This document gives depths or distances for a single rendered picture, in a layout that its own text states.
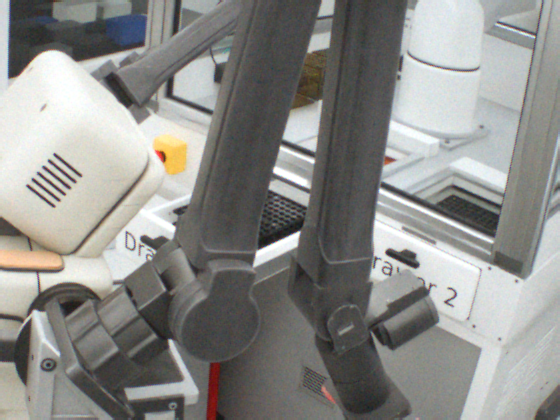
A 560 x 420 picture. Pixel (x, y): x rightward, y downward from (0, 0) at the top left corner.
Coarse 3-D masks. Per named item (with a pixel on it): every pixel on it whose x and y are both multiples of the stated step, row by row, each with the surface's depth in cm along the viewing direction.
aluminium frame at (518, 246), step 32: (160, 0) 188; (544, 0) 130; (160, 32) 191; (544, 32) 131; (544, 64) 133; (160, 96) 197; (544, 96) 135; (192, 128) 192; (544, 128) 137; (288, 160) 177; (512, 160) 144; (544, 160) 139; (384, 192) 163; (512, 192) 145; (544, 192) 140; (416, 224) 160; (448, 224) 155; (512, 224) 146; (544, 224) 145; (480, 256) 153; (512, 256) 148; (544, 256) 154
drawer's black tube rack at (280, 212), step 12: (276, 204) 174; (288, 204) 175; (300, 204) 175; (264, 216) 170; (276, 216) 170; (288, 216) 171; (300, 216) 171; (264, 228) 165; (276, 228) 165; (288, 228) 172; (300, 228) 172; (264, 240) 166; (276, 240) 167
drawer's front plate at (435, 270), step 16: (384, 240) 164; (400, 240) 162; (416, 240) 161; (384, 256) 165; (416, 256) 160; (432, 256) 158; (448, 256) 157; (416, 272) 161; (432, 272) 159; (448, 272) 156; (464, 272) 154; (432, 288) 160; (464, 288) 155; (464, 304) 156
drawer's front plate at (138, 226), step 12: (144, 216) 158; (156, 216) 158; (132, 228) 161; (144, 228) 159; (156, 228) 156; (168, 228) 154; (120, 240) 165; (132, 240) 162; (120, 252) 166; (132, 252) 163; (144, 252) 161
